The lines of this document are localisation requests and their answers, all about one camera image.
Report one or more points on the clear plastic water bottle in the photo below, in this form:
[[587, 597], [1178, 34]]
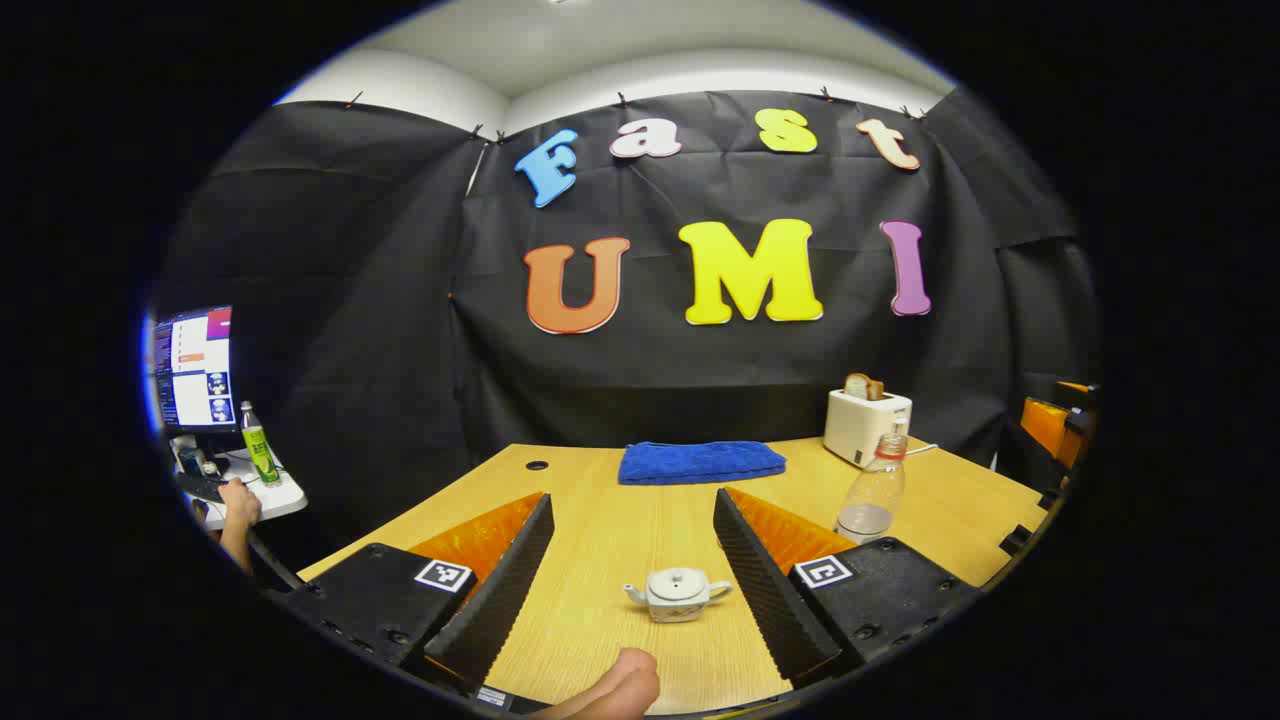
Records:
[[868, 505]]

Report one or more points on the white side table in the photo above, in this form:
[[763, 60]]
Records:
[[285, 495]]

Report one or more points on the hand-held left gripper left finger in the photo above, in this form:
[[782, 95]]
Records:
[[500, 590]]

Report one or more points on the green drink bottle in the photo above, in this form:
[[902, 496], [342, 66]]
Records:
[[260, 450]]

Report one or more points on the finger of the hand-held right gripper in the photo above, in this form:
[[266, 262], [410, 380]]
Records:
[[1080, 392], [1048, 428]]

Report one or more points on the white floral teacup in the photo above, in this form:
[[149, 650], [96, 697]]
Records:
[[678, 605]]

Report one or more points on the computer monitor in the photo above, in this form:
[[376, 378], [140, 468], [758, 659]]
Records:
[[195, 368]]

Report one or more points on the toasted bread slices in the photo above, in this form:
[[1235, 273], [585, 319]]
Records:
[[864, 386]]

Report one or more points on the black backdrop cloth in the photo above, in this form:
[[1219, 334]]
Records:
[[700, 380]]

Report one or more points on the blue towel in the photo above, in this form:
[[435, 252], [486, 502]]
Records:
[[700, 462]]

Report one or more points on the white toaster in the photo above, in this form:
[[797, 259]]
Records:
[[862, 428]]

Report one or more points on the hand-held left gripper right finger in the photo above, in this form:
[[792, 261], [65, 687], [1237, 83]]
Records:
[[765, 590]]

